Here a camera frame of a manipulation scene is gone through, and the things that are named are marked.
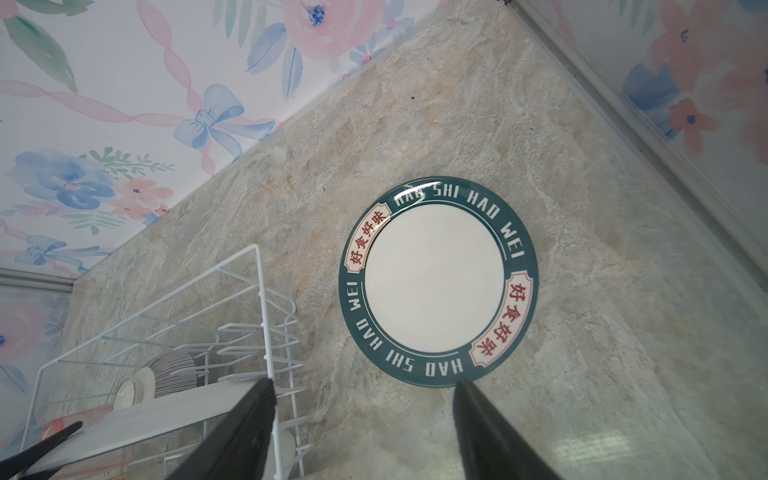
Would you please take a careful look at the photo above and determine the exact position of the white plate red text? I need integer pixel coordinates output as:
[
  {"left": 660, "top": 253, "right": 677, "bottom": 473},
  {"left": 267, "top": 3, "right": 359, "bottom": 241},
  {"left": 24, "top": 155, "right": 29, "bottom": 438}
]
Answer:
[{"left": 24, "top": 378, "right": 273, "bottom": 475}]

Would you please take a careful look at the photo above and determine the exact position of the green rimmed plate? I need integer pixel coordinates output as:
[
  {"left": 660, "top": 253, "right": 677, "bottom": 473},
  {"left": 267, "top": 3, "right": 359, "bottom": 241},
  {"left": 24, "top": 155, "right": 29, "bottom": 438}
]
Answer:
[{"left": 338, "top": 176, "right": 540, "bottom": 388}]

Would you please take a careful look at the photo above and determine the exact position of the striped ceramic bowl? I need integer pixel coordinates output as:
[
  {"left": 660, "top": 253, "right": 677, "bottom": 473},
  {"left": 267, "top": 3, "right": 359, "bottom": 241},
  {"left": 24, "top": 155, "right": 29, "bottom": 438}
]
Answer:
[{"left": 112, "top": 351, "right": 198, "bottom": 410}]

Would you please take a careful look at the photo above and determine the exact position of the white wire dish rack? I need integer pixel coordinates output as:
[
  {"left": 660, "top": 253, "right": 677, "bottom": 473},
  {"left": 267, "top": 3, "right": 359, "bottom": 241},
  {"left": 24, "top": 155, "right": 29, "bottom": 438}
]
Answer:
[{"left": 20, "top": 244, "right": 312, "bottom": 479}]

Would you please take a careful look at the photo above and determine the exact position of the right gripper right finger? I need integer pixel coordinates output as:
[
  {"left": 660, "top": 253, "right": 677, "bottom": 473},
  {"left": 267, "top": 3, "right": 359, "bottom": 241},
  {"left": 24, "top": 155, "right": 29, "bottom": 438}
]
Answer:
[{"left": 452, "top": 380, "right": 561, "bottom": 480}]

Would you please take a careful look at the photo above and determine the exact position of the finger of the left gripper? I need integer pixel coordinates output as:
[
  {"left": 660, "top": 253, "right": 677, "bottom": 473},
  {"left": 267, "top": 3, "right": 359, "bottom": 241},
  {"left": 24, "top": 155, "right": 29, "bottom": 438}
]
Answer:
[{"left": 1, "top": 421, "right": 83, "bottom": 480}]

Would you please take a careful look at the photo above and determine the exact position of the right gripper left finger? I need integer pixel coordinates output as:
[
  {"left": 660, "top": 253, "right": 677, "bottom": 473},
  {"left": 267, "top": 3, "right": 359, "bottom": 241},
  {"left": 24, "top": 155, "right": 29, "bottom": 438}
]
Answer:
[{"left": 168, "top": 378, "right": 277, "bottom": 480}]

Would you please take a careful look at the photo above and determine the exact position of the pink plastic cup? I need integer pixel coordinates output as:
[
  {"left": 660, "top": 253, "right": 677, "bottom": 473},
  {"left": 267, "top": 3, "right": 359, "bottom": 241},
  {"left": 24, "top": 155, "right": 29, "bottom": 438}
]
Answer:
[{"left": 38, "top": 403, "right": 114, "bottom": 441}]

